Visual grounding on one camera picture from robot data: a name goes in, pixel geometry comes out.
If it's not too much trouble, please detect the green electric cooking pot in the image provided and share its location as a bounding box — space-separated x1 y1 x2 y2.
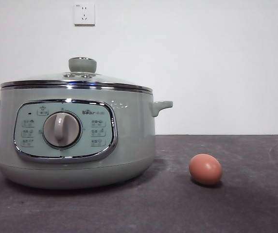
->
0 85 174 190

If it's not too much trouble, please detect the brown egg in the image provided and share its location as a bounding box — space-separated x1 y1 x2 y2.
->
189 153 223 186

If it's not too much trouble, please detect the glass lid with green knob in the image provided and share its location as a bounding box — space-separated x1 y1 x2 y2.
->
0 56 153 94

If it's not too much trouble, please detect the white wall socket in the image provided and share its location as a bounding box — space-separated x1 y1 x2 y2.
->
73 2 96 27

